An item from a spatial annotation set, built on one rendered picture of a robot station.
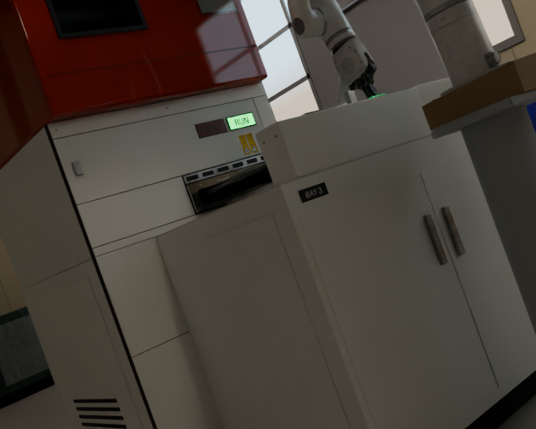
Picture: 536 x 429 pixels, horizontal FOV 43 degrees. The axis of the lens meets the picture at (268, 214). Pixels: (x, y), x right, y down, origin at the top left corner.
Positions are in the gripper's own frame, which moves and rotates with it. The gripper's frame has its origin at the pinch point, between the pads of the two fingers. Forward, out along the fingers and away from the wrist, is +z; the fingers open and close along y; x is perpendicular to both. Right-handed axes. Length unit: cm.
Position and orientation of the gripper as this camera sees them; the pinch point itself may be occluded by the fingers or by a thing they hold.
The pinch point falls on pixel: (371, 93)
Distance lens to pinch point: 192.3
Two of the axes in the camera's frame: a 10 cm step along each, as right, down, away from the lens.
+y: 5.0, -4.1, -7.6
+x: 7.4, -2.6, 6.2
